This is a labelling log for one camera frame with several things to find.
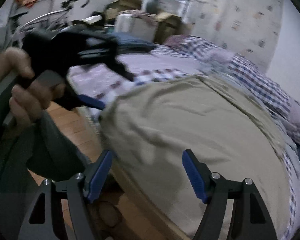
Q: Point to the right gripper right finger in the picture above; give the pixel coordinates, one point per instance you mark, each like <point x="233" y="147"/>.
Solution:
<point x="250" y="218"/>

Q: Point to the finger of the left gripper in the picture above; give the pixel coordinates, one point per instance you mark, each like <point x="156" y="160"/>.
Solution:
<point x="90" y="102"/>

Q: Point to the cardboard boxes pile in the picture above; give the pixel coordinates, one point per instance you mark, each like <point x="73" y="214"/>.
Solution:
<point x="168" y="24"/>

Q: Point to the pineapple print curtain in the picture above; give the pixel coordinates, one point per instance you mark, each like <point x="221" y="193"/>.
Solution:
<point x="248" y="27"/>

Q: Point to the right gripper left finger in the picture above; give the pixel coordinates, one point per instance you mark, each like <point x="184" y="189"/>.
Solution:
<point x="44" y="218"/>

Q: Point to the plaid folded quilt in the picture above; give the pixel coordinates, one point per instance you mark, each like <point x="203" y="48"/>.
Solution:
<point x="246" y="73"/>

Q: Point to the bicycle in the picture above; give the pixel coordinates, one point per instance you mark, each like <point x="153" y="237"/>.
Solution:
<point x="53" y="21"/>

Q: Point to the person's left forearm sleeve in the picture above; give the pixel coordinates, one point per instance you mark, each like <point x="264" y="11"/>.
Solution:
<point x="42" y="149"/>

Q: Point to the dark teal garment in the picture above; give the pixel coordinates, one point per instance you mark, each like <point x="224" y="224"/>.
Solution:
<point x="128" y="44"/>

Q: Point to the plaid checkered bed sheet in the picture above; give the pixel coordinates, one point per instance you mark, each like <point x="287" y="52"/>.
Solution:
<point x="165" y="64"/>

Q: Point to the khaki beige garment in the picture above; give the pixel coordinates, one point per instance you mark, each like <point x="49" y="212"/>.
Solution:
<point x="150" y="127"/>

